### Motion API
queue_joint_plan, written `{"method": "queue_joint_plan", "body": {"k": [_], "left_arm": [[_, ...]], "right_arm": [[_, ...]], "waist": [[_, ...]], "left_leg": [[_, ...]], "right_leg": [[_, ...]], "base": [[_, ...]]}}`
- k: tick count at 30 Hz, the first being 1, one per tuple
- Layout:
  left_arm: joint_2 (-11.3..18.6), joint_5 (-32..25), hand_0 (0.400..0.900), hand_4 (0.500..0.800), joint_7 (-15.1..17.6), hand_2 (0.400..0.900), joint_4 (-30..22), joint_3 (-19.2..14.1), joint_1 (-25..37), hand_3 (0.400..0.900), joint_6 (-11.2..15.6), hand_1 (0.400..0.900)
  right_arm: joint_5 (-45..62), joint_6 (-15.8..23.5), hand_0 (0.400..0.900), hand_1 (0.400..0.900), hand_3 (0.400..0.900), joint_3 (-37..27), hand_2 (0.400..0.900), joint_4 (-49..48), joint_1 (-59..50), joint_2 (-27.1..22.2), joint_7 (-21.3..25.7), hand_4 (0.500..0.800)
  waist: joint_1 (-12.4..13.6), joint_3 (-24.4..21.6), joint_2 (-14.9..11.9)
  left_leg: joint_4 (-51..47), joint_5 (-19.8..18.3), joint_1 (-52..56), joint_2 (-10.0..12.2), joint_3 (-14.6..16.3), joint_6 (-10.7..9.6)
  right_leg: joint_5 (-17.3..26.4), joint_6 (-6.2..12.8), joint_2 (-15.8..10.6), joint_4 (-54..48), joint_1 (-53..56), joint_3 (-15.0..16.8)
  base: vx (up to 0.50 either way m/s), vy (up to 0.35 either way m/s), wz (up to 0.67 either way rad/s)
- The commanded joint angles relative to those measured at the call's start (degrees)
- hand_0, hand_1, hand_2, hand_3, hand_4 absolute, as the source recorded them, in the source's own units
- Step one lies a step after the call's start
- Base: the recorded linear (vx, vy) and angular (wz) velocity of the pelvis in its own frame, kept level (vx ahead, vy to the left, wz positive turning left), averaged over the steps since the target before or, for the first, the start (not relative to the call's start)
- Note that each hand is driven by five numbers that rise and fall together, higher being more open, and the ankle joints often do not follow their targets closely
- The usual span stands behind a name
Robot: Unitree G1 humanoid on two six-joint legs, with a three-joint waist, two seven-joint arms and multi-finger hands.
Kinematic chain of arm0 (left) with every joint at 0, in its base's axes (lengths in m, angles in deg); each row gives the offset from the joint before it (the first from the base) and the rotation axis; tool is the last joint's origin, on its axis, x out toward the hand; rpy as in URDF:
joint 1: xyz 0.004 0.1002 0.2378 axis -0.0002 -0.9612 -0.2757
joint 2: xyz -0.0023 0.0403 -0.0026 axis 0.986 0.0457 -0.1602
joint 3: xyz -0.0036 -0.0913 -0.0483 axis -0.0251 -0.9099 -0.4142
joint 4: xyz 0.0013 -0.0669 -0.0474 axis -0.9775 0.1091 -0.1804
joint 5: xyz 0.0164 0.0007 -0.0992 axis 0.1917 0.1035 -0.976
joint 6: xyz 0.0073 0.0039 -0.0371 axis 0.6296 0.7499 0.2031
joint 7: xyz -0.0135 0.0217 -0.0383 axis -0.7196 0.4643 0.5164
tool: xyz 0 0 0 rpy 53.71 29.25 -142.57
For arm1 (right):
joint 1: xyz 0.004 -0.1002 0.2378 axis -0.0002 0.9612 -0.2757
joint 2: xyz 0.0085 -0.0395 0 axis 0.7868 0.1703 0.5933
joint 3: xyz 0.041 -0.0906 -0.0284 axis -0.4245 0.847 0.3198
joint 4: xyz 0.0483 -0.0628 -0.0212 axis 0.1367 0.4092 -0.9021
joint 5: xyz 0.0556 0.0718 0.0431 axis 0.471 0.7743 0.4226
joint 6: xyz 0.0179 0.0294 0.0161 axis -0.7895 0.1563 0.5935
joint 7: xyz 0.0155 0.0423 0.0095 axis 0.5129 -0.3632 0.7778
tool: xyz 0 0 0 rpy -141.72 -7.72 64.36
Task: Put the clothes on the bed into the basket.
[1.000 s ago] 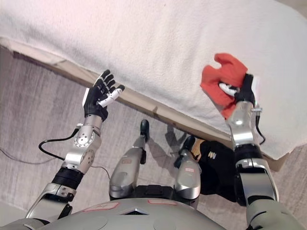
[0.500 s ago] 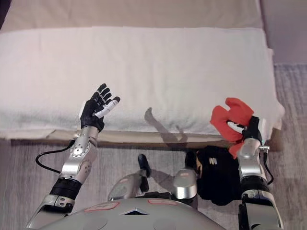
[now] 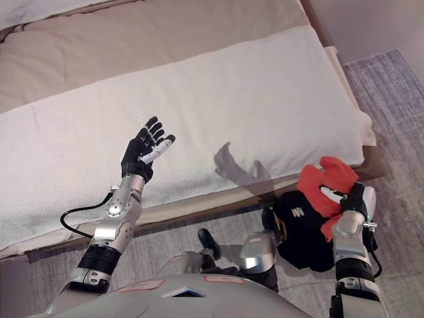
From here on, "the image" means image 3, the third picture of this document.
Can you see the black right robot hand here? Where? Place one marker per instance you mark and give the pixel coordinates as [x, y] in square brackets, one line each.
[356, 200]

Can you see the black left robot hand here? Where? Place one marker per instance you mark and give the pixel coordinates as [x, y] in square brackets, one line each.
[137, 159]

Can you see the red cloth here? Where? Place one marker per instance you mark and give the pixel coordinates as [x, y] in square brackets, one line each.
[314, 189]

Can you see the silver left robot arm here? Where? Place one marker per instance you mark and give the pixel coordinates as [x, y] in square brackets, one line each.
[112, 222]

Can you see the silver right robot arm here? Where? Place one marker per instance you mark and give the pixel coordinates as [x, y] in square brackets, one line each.
[348, 245]

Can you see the bed with white blanket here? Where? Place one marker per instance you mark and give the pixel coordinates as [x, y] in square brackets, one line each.
[374, 165]

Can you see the beige bed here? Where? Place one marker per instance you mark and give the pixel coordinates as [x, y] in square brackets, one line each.
[132, 43]

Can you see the white bed sheet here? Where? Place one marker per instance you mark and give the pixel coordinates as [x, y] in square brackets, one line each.
[33, 10]

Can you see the black garment on floor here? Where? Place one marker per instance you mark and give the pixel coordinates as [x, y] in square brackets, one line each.
[298, 242]

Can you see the white towel blanket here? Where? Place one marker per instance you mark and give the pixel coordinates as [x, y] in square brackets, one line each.
[198, 116]

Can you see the silver right robot leg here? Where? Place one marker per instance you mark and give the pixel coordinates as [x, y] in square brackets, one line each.
[256, 251]

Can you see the silver robot leg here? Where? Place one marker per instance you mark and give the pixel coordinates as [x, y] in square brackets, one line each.
[256, 251]
[189, 261]

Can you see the silver left robot leg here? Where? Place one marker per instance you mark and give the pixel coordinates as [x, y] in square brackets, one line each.
[189, 261]

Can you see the silver robot torso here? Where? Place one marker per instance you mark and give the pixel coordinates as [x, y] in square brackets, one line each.
[198, 304]

